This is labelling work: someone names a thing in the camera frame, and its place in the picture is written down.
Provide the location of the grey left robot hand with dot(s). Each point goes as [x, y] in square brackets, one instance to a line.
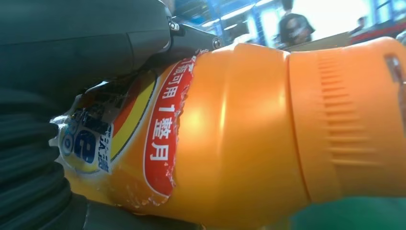
[79, 38]

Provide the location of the person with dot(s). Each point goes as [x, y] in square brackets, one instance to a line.
[358, 25]
[295, 28]

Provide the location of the blue metal cart frame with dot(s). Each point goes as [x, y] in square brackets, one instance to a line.
[217, 22]

